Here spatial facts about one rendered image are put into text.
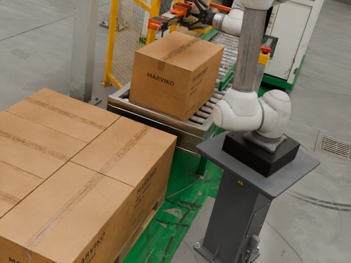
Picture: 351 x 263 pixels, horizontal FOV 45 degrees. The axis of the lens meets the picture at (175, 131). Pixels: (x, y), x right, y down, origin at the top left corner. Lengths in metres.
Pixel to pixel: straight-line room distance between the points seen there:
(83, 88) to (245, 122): 2.14
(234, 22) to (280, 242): 1.46
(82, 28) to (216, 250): 2.09
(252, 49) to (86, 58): 2.07
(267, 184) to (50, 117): 1.38
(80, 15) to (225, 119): 2.00
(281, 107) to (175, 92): 0.83
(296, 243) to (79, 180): 1.54
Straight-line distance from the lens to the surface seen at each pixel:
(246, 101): 2.00
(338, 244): 3.20
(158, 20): 2.26
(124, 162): 2.38
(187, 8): 2.60
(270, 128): 2.14
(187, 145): 2.77
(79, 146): 2.47
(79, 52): 3.79
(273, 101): 2.10
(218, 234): 2.60
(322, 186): 3.68
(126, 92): 3.02
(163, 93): 2.73
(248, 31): 1.95
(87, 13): 3.64
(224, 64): 3.91
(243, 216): 2.41
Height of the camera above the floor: 1.95
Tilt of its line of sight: 31 degrees down
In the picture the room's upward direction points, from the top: 12 degrees clockwise
